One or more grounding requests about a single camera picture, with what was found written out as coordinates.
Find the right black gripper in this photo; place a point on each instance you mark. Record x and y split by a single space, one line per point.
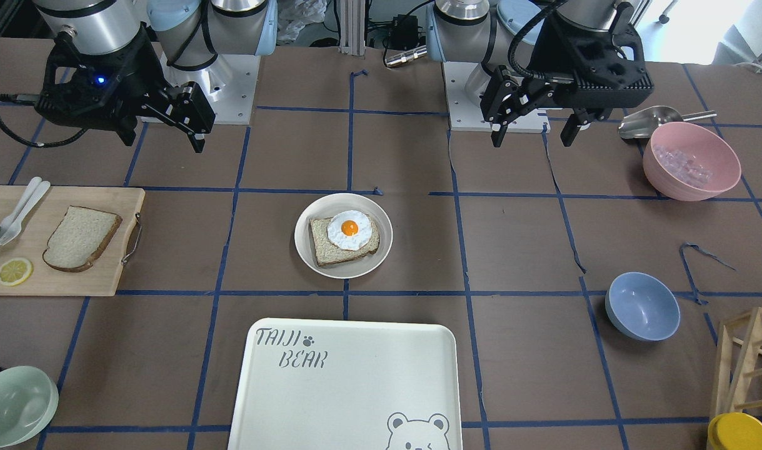
144 74

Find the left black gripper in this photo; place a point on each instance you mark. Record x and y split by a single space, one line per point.
539 57

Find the bread slice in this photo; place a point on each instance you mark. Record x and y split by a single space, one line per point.
80 239
328 254

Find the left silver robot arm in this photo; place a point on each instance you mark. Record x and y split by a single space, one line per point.
479 31

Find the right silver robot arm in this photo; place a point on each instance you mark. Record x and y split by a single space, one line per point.
192 34

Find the bread slice on plate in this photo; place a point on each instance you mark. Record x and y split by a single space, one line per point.
328 254

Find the white round plate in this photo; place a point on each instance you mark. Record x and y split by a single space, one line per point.
328 206

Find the metal scoop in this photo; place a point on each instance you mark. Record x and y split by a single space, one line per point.
642 124

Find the pink bowl with ice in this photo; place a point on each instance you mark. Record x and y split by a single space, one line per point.
687 162

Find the fried egg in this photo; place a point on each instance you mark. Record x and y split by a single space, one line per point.
350 230

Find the white plastic spoon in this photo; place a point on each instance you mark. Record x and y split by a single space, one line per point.
17 225

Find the blue bowl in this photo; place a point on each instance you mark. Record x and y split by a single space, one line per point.
642 307

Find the white plastic fork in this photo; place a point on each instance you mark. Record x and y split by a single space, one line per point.
27 193

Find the lemon slice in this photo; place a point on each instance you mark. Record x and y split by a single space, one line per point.
15 271

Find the white bear tray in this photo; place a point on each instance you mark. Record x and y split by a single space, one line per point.
341 384

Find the light green bowl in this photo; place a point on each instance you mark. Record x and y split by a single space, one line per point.
28 401

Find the wooden cup rack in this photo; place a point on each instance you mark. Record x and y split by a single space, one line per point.
738 362

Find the yellow cup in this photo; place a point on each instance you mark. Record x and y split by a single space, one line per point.
734 430

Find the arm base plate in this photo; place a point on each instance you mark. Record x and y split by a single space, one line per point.
464 82
229 83

